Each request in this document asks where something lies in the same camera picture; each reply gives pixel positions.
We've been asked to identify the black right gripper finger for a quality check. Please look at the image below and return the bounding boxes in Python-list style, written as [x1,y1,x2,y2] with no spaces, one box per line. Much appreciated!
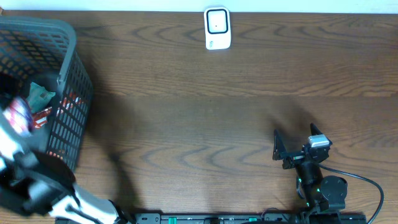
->
[272,129,287,161]
[310,123,332,146]

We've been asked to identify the orange-red snack bar wrapper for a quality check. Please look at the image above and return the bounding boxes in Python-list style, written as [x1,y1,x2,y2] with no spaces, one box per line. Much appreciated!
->
[32,107,52,129]

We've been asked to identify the mint green wipes pack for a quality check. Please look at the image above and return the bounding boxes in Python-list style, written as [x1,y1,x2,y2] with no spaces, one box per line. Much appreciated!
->
[26,82,55,113]

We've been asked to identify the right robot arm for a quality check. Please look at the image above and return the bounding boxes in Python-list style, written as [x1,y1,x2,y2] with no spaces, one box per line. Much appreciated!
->
[272,123,348,223]

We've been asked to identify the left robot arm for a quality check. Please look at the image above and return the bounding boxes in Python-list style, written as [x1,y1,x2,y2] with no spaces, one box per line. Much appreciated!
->
[1,129,136,223]

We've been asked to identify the grey plastic mesh basket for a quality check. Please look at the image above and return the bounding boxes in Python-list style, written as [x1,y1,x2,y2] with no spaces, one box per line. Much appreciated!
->
[1,16,93,169]

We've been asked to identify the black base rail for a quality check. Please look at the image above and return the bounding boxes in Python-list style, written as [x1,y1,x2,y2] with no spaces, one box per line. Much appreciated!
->
[134,211,367,224]

